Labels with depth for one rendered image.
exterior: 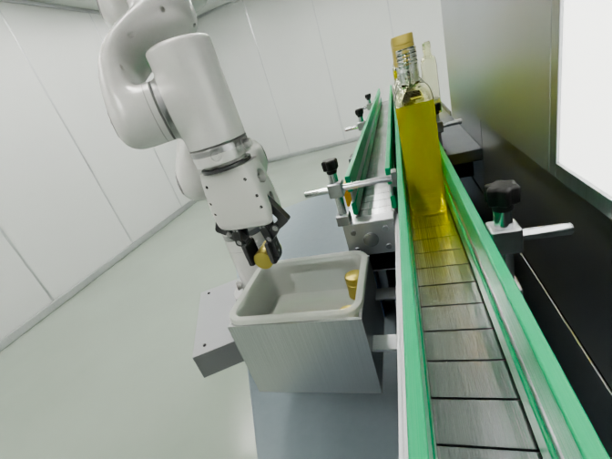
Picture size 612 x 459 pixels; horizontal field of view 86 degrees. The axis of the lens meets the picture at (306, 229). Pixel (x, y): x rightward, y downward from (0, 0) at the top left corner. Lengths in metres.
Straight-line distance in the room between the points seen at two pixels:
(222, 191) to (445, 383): 0.36
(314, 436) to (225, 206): 0.44
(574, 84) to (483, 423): 0.29
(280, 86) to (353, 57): 1.44
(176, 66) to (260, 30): 6.48
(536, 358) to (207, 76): 0.42
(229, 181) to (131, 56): 0.21
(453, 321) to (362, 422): 0.35
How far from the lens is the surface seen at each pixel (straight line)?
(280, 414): 0.74
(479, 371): 0.34
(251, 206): 0.48
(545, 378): 0.23
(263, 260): 0.55
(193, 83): 0.46
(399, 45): 0.61
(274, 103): 6.91
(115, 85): 0.49
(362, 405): 0.70
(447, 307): 0.40
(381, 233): 0.62
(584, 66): 0.37
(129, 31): 0.55
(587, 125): 0.37
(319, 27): 6.65
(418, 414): 0.21
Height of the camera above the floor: 1.31
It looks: 23 degrees down
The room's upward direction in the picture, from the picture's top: 18 degrees counter-clockwise
